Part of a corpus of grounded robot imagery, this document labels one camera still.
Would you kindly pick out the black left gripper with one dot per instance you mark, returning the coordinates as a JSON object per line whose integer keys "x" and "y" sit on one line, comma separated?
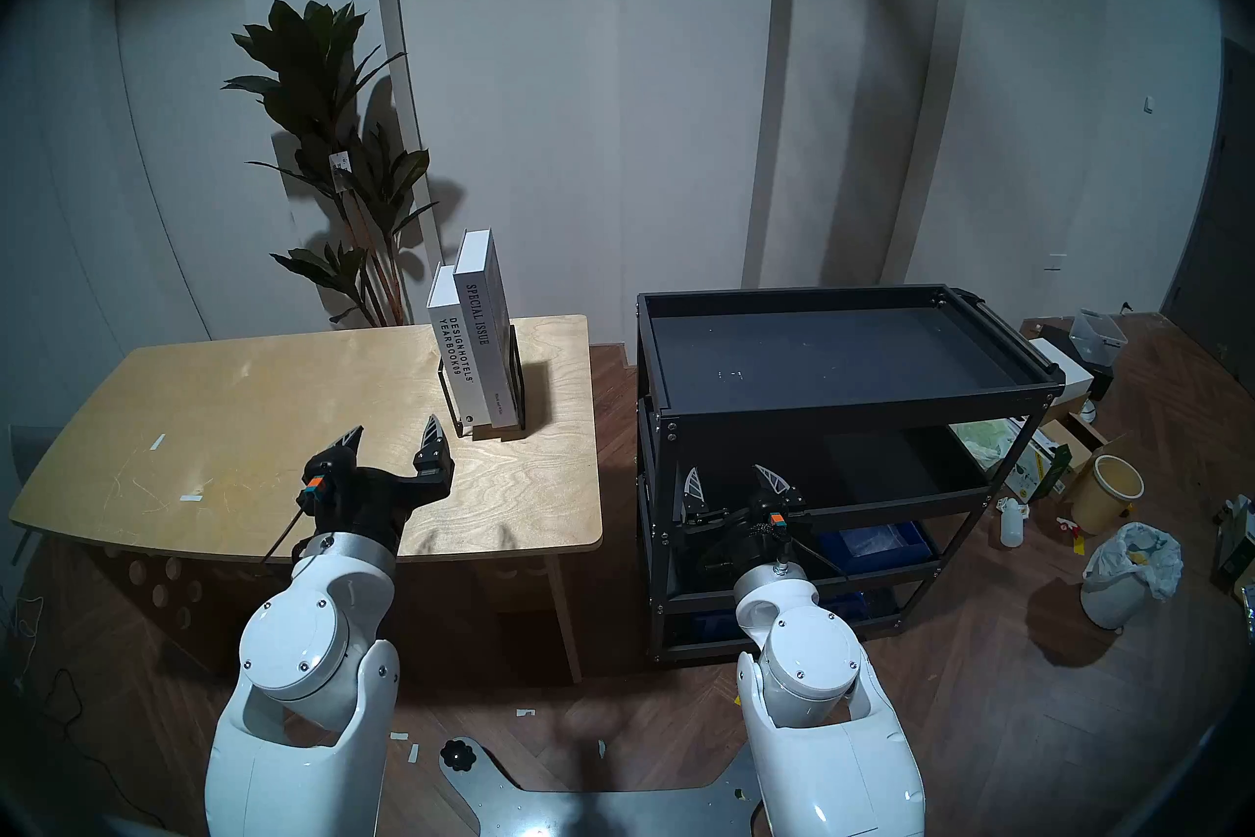
{"x": 368, "y": 507}

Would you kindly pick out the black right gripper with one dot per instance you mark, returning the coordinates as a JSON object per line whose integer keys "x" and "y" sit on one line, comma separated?
{"x": 740, "y": 541}

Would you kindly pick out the white Special Issue book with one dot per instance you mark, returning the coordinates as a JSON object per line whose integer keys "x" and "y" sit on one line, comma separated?
{"x": 480, "y": 325}

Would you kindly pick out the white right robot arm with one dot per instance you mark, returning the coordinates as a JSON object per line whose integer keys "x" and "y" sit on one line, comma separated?
{"x": 814, "y": 659}

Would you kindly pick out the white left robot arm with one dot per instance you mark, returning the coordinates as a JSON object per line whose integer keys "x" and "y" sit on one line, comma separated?
{"x": 294, "y": 649}

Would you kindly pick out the light wooden table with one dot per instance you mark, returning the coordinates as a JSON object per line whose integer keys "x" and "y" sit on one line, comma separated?
{"x": 294, "y": 413}

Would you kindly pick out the white Design Hotels Yearbook book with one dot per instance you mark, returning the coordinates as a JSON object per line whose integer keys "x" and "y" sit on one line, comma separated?
{"x": 456, "y": 355}

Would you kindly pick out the blue plastic bin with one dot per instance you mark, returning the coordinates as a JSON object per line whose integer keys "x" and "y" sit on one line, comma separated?
{"x": 873, "y": 543}

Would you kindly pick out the black three-tier utility cart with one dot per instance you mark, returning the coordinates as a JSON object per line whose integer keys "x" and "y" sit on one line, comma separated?
{"x": 833, "y": 355}

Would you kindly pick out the small white bottle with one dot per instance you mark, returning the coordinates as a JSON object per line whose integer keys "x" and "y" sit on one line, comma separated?
{"x": 1012, "y": 526}

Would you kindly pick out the green and white carton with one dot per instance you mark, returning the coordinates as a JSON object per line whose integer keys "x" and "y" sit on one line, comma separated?
{"x": 1034, "y": 472}

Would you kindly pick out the black star knob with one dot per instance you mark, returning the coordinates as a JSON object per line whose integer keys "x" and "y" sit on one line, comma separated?
{"x": 457, "y": 756}

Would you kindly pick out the brown cardboard box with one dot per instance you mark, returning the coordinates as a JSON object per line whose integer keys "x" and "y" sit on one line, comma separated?
{"x": 1079, "y": 438}

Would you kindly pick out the white rectangular box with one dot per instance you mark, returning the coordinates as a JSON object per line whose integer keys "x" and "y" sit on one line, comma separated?
{"x": 1064, "y": 364}

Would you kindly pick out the yellow plastic bucket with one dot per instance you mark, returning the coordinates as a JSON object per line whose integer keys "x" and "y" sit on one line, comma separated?
{"x": 1108, "y": 492}

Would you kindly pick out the clear plastic storage box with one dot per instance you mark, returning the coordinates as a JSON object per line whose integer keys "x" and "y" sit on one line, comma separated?
{"x": 1098, "y": 337}

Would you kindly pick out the white bin with bag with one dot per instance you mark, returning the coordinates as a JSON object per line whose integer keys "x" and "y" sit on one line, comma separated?
{"x": 1128, "y": 570}

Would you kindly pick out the tall green potted plant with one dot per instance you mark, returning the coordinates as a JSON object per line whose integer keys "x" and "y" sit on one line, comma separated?
{"x": 314, "y": 60}

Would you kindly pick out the dark clutter pile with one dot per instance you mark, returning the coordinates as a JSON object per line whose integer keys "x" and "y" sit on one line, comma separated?
{"x": 1237, "y": 541}

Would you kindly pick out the dark door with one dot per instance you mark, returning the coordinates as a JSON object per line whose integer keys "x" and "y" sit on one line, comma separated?
{"x": 1221, "y": 237}

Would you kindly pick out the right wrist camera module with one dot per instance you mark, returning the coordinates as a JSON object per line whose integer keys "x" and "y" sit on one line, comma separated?
{"x": 777, "y": 519}

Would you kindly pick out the grey metal robot base plate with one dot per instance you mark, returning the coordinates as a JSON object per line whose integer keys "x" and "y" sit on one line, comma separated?
{"x": 588, "y": 815}

